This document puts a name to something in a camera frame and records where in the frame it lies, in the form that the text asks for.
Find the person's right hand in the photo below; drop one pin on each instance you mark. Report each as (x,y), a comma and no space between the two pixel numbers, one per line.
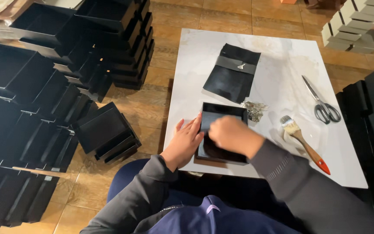
(234,135)

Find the person's left hand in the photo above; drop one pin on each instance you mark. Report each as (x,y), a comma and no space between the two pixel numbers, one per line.
(183,143)

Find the black cardboard box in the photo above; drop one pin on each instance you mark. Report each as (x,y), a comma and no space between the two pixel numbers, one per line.
(221,146)

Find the stack of black paper sheets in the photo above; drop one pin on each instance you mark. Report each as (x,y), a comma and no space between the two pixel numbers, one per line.
(231,79)

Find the small silver foil piece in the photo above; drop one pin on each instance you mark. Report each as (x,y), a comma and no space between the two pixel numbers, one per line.
(241,66)

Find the grey paper strip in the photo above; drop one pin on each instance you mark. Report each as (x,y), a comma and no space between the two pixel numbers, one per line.
(235,65)

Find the person's blue clothing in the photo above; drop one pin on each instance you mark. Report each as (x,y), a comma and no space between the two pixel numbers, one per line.
(203,211)

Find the white square work board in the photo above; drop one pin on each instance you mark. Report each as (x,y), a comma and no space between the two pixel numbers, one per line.
(281,65)

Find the row of black box lids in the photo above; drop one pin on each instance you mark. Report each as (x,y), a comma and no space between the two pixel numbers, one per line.
(373,107)

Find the heap of black box trays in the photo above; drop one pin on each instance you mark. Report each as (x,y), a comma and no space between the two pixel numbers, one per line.
(44,97)

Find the stack of beige boxes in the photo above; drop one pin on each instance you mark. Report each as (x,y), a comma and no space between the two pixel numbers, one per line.
(352,29)

